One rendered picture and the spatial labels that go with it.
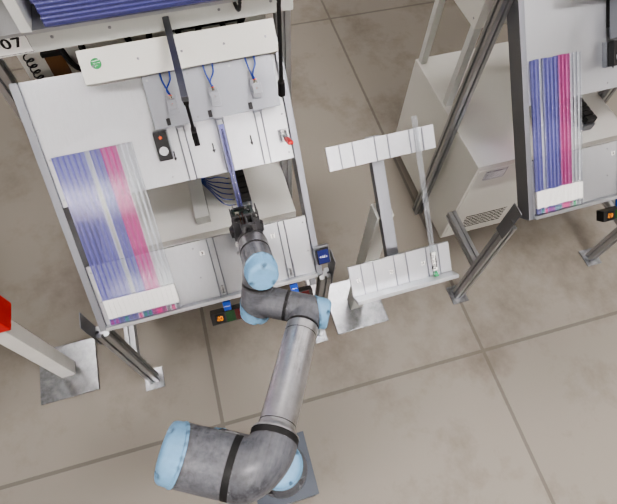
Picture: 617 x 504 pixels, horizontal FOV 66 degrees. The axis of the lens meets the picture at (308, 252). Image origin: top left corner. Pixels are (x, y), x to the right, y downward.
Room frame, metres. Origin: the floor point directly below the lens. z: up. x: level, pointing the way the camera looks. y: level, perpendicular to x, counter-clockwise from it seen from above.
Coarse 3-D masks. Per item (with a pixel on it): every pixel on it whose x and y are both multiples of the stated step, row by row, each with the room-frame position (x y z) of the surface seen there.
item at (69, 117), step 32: (32, 96) 0.89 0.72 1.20; (64, 96) 0.91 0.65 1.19; (96, 96) 0.92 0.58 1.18; (128, 96) 0.94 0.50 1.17; (64, 128) 0.85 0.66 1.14; (96, 128) 0.86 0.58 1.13; (128, 128) 0.88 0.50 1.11; (224, 128) 0.93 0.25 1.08; (256, 128) 0.95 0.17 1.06; (288, 128) 0.97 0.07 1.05; (192, 160) 0.85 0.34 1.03; (224, 160) 0.87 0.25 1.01; (256, 160) 0.88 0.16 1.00
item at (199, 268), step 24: (216, 240) 0.69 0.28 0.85; (288, 240) 0.73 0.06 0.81; (192, 264) 0.63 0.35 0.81; (216, 264) 0.64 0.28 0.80; (240, 264) 0.65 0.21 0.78; (288, 264) 0.67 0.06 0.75; (312, 264) 0.69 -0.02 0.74; (96, 288) 0.54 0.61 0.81; (192, 288) 0.57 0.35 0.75; (216, 288) 0.58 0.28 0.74; (240, 288) 0.59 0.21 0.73
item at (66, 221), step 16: (16, 96) 0.88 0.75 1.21; (32, 128) 0.83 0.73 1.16; (32, 144) 0.80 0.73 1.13; (48, 176) 0.74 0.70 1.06; (64, 208) 0.70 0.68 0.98; (64, 224) 0.66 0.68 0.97; (80, 240) 0.65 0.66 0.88; (80, 256) 0.60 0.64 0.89; (80, 272) 0.56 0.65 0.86; (96, 304) 0.50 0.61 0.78; (96, 320) 0.46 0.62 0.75
